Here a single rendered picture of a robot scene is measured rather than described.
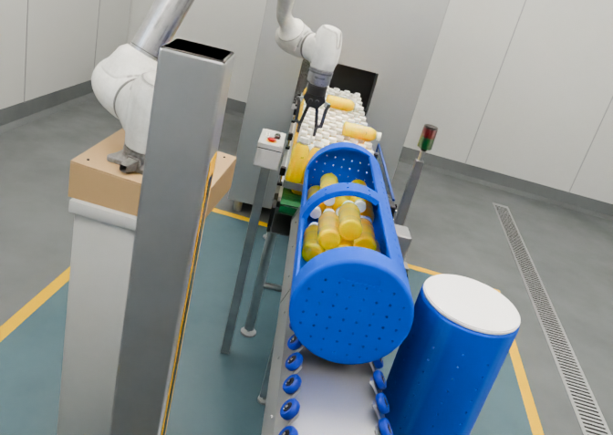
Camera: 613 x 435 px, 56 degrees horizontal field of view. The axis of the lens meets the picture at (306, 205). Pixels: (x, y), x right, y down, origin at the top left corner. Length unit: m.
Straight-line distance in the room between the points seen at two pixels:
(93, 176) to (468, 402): 1.23
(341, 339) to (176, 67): 0.95
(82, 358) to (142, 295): 1.48
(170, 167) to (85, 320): 1.47
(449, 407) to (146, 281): 1.24
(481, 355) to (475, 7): 4.91
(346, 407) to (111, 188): 0.90
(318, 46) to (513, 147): 4.59
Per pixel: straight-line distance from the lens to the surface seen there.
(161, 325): 0.64
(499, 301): 1.76
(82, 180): 1.78
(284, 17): 2.12
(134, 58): 1.84
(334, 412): 1.32
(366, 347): 1.38
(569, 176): 6.73
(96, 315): 1.97
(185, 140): 0.54
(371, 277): 1.28
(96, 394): 2.17
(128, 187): 1.72
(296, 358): 1.34
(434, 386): 1.68
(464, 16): 6.20
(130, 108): 1.72
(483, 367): 1.66
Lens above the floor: 1.80
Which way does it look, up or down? 23 degrees down
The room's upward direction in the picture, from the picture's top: 15 degrees clockwise
